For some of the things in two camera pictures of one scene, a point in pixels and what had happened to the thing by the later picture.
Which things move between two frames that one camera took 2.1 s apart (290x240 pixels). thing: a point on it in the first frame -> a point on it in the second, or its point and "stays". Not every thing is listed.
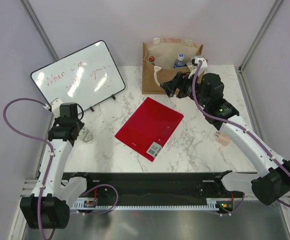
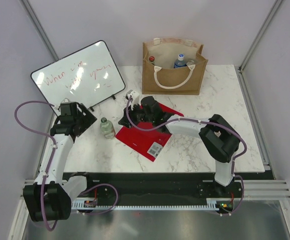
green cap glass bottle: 85,135 -> 107,129
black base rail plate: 154,185 stays
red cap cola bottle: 151,60 stays
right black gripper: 180,81 -> 125,121
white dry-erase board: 85,77 stays
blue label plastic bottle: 180,62 stays
